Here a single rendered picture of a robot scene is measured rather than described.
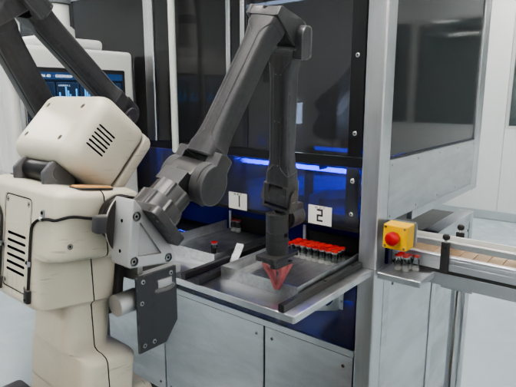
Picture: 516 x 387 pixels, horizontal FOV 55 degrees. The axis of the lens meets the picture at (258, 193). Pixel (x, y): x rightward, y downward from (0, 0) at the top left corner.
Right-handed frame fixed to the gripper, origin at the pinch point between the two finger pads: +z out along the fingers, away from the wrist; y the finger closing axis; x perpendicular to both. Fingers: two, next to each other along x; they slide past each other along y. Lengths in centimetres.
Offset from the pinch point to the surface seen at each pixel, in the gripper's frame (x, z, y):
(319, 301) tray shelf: -10.5, 2.6, 3.7
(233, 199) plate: 44, -12, 32
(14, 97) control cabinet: 89, -48, -21
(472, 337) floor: -2, 92, 188
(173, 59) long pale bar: 65, -61, 26
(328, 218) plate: 4.3, -10.8, 32.2
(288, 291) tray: -3.1, 0.8, 0.7
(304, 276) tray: 1.5, 2.4, 15.1
